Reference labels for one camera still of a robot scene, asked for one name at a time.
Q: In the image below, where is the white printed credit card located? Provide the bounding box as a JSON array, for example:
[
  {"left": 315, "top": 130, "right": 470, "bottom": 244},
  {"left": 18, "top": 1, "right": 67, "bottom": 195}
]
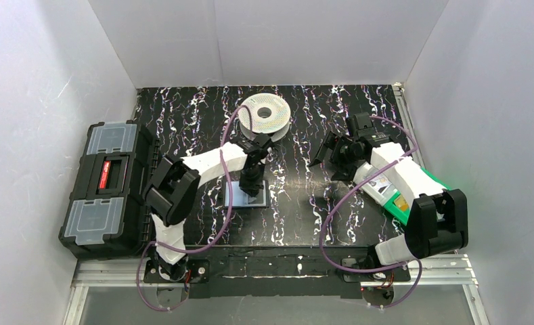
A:
[{"left": 369, "top": 175, "right": 392, "bottom": 196}]

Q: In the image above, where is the black plastic toolbox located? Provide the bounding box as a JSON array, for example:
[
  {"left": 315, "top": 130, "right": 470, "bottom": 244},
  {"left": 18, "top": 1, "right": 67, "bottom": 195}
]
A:
[{"left": 58, "top": 120, "right": 159, "bottom": 261}]

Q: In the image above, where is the yellow orange credit card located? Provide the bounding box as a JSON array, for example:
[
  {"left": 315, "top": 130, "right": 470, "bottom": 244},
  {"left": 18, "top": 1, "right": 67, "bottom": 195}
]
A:
[{"left": 393, "top": 195, "right": 409, "bottom": 212}]

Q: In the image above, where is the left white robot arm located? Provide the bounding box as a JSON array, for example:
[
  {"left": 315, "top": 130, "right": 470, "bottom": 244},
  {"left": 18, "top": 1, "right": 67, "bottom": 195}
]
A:
[{"left": 143, "top": 134, "right": 273, "bottom": 281}]

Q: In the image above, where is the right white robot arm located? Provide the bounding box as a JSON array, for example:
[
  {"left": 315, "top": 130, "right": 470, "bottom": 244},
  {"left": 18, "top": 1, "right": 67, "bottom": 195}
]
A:
[{"left": 311, "top": 131, "right": 469, "bottom": 267}]

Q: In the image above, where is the white plastic bin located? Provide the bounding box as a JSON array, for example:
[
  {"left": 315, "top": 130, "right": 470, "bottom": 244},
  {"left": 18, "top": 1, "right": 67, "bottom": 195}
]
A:
[{"left": 353, "top": 162, "right": 400, "bottom": 206}]

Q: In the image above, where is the white filament spool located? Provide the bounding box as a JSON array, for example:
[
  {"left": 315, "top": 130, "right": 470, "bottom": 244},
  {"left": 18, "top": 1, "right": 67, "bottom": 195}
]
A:
[{"left": 238, "top": 93, "right": 291, "bottom": 142}]

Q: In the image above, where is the green plastic bin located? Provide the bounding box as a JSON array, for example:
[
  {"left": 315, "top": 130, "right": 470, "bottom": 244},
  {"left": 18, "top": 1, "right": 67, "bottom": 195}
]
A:
[{"left": 377, "top": 161, "right": 449, "bottom": 225}]

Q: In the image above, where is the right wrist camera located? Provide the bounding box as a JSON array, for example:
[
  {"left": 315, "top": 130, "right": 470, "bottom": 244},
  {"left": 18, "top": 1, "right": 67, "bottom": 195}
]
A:
[{"left": 345, "top": 112, "right": 376, "bottom": 139}]

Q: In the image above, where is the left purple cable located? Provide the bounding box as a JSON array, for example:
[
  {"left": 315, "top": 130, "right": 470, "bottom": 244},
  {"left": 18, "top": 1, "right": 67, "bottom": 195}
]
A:
[{"left": 135, "top": 104, "right": 252, "bottom": 313}]

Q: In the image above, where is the purple cable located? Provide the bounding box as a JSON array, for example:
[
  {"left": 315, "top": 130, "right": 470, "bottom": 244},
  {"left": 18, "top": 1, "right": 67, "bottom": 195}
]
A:
[
  {"left": 135, "top": 104, "right": 252, "bottom": 313},
  {"left": 318, "top": 115, "right": 424, "bottom": 310}
]

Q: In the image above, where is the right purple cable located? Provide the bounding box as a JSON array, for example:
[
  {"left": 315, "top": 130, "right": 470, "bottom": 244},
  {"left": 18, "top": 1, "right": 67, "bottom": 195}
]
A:
[{"left": 318, "top": 115, "right": 424, "bottom": 310}]

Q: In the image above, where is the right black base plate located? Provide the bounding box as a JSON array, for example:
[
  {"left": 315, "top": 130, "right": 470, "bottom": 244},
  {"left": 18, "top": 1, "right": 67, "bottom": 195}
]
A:
[{"left": 340, "top": 256, "right": 411, "bottom": 284}]

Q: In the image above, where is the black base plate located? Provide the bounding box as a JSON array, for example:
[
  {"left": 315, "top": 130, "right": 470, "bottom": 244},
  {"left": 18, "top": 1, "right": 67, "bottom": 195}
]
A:
[
  {"left": 340, "top": 256, "right": 411, "bottom": 284},
  {"left": 143, "top": 259, "right": 210, "bottom": 284}
]

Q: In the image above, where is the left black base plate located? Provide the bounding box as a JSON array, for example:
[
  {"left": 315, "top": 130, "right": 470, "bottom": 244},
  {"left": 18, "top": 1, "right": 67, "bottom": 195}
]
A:
[{"left": 143, "top": 259, "right": 210, "bottom": 284}]

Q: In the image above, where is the aluminium frame rail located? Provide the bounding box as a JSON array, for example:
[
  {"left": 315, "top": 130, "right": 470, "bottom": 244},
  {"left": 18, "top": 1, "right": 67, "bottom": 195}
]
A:
[{"left": 64, "top": 254, "right": 489, "bottom": 324}]

